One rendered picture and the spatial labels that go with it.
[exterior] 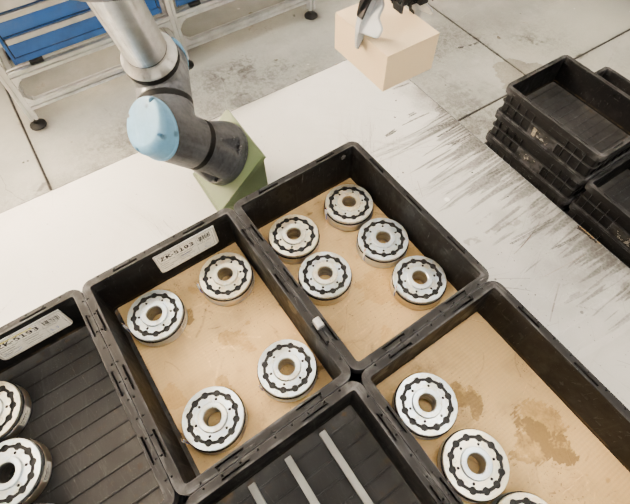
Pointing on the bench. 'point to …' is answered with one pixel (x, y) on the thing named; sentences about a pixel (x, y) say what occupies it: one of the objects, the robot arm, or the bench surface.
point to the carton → (388, 45)
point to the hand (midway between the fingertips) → (384, 33)
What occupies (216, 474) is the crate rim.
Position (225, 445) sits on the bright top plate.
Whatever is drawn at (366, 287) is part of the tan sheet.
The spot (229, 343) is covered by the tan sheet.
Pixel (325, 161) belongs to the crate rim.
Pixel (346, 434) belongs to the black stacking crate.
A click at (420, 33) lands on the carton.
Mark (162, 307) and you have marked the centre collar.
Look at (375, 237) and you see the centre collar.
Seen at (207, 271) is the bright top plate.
